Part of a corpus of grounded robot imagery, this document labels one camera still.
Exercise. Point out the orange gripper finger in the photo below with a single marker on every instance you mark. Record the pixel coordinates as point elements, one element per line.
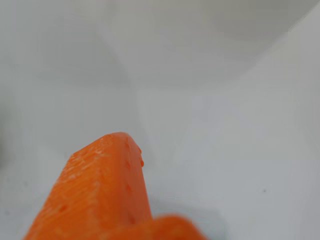
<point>100,187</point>
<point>162,230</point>

